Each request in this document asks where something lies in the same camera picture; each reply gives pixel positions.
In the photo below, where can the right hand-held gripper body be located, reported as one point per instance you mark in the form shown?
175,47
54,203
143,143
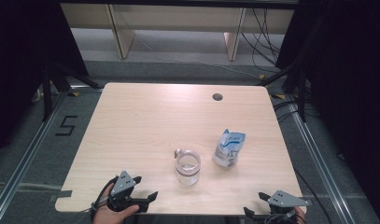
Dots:
285,199

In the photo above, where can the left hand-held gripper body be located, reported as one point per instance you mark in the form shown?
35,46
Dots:
123,184

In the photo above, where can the clear glass jar with lid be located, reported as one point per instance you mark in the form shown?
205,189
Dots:
187,168

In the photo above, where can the person's right hand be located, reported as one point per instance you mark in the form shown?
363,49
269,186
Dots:
301,216

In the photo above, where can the person's left hand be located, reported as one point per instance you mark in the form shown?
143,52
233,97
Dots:
108,217

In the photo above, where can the yellow and black tape piece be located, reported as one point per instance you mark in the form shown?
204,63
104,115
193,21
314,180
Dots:
279,96
262,76
74,94

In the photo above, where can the black metal stand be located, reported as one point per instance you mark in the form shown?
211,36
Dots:
47,93
302,93

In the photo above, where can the dark curtain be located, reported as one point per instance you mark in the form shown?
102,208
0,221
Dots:
19,62
355,93

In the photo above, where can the light wooden shelf unit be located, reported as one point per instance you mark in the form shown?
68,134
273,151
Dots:
178,18

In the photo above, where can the aluminium floor rail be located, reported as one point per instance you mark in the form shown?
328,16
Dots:
25,155
321,168

